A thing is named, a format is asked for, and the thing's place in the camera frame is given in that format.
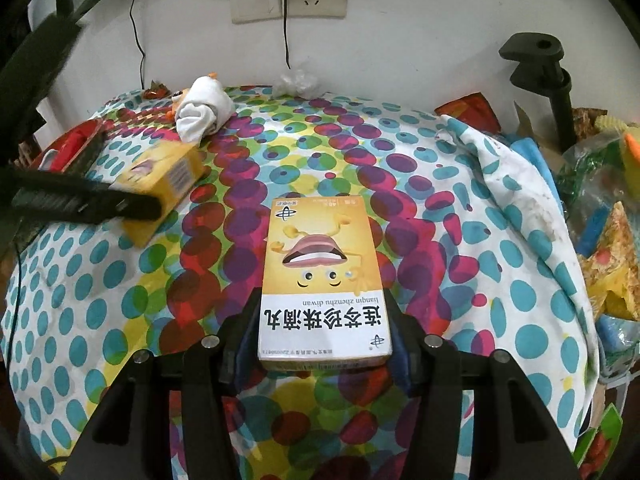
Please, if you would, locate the rolled white sock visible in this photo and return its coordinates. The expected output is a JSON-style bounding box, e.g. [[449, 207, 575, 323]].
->
[[176, 76, 235, 147]]

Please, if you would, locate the blue cloth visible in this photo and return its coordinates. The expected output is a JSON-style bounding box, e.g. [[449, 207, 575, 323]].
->
[[510, 135, 556, 196]]

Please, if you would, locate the yellow medicine box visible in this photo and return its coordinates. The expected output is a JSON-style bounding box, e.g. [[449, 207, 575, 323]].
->
[[257, 196, 392, 373], [111, 141, 207, 247]]

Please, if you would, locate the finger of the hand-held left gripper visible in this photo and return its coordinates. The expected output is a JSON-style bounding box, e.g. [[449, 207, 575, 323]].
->
[[10, 166, 163, 224], [64, 121, 109, 181]]

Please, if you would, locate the green packet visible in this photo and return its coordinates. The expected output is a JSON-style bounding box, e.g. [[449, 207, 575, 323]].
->
[[575, 402, 623, 467]]

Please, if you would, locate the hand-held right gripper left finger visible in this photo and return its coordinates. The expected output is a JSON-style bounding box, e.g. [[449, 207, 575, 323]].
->
[[65, 287, 266, 480]]

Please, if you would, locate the red-orange snack packet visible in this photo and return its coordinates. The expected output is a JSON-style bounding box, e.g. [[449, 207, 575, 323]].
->
[[434, 92, 501, 133]]

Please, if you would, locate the black clamp stand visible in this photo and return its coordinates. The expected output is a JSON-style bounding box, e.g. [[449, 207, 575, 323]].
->
[[498, 32, 576, 153]]

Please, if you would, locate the polka dot tablecloth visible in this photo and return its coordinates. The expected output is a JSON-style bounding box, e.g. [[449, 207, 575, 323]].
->
[[0, 85, 606, 480]]

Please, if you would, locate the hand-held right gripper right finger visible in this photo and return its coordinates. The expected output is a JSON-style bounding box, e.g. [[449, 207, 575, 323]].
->
[[384, 290, 581, 480]]

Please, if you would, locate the black charger cable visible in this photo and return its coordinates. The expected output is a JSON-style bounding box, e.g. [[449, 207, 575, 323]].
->
[[281, 0, 292, 68]]

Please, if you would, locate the crumpled clear plastic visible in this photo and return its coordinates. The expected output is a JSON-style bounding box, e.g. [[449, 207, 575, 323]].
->
[[272, 62, 326, 98]]

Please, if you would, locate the white wall plate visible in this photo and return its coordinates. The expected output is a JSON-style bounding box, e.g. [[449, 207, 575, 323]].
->
[[230, 0, 289, 23]]

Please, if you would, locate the round red tray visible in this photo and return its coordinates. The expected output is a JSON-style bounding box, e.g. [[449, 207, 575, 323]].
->
[[32, 119, 108, 173]]

